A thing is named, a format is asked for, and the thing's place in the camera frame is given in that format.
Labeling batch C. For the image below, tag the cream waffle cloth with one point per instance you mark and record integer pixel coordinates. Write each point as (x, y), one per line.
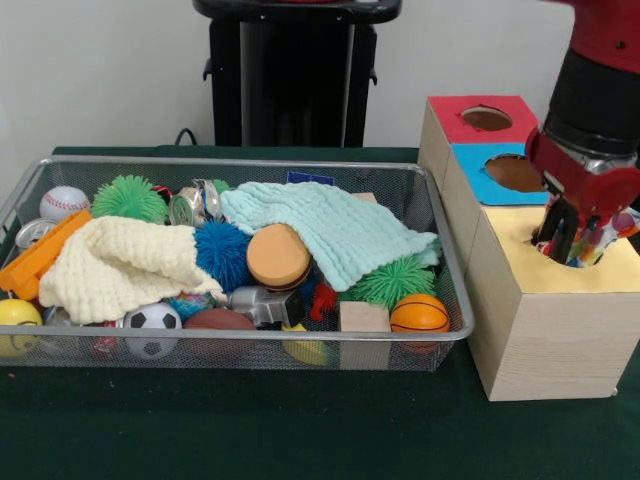
(115, 265)

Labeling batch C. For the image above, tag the yellow tennis ball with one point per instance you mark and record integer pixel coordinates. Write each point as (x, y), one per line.
(17, 315)

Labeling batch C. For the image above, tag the light blue waffle cloth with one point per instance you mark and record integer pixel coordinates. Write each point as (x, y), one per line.
(340, 225)

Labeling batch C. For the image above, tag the dark green tablecloth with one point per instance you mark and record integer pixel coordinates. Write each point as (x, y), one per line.
(250, 425)

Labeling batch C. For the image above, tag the green spiky rubber ball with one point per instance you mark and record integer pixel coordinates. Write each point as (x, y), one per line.
(130, 197)

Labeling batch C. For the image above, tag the wooden box with three holes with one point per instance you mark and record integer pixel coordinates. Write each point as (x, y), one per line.
(550, 340)

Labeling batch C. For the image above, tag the blue spiky rubber ball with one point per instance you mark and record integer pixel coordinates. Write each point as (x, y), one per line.
(220, 255)

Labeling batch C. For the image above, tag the small black white soccer ball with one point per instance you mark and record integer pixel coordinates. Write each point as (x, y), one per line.
(152, 316)

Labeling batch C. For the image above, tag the white baseball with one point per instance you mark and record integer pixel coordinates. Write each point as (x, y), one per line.
(64, 202)

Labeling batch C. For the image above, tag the shallow clear plastic bin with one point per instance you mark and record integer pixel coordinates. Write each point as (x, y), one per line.
(430, 200)

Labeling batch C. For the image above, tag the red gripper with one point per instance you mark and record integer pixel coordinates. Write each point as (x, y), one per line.
(590, 192)

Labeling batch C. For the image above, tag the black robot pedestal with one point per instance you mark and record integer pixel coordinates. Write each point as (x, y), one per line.
(295, 85)

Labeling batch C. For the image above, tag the orange notched foam block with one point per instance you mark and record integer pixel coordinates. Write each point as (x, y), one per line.
(35, 260)

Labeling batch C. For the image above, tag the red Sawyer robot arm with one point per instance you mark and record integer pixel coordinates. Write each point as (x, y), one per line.
(595, 90)

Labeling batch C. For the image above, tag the small orange basketball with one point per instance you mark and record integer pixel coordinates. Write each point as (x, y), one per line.
(419, 314)

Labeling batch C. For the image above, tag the small brown football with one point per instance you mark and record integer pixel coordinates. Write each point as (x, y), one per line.
(220, 319)

